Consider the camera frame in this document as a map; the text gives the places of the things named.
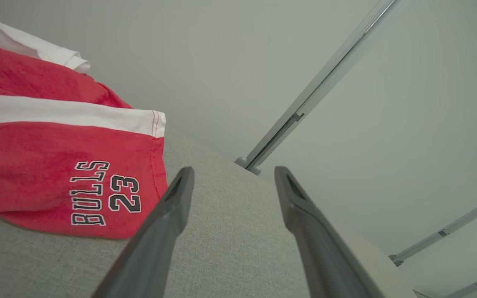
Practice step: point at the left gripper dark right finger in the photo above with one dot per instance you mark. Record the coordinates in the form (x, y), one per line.
(317, 248)

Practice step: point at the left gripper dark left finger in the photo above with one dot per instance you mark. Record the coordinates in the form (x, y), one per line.
(155, 240)

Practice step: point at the red bulls shorts white trim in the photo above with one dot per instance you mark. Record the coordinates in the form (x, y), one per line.
(35, 165)

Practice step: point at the red jersey shirt white sleeves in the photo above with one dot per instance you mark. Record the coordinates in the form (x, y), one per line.
(23, 74)

